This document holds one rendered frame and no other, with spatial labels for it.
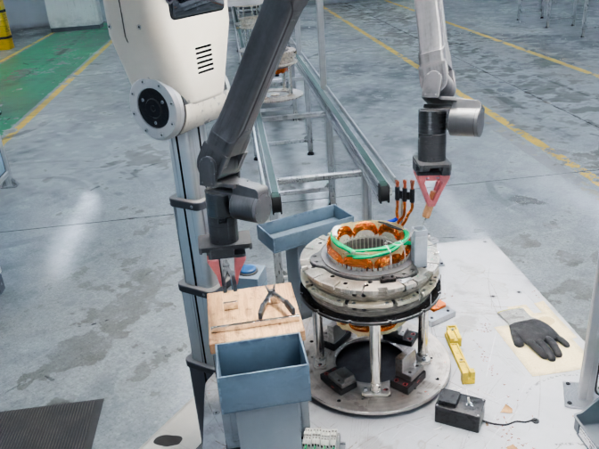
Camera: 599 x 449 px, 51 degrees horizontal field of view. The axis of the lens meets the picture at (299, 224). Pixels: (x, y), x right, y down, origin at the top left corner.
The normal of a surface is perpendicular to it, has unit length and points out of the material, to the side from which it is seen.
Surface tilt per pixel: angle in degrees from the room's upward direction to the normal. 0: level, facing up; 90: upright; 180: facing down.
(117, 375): 0
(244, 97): 84
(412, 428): 0
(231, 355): 90
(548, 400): 0
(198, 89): 90
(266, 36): 84
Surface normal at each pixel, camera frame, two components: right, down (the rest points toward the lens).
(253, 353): 0.16, 0.40
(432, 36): -0.42, -0.22
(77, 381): -0.07, -0.91
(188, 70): 0.86, 0.16
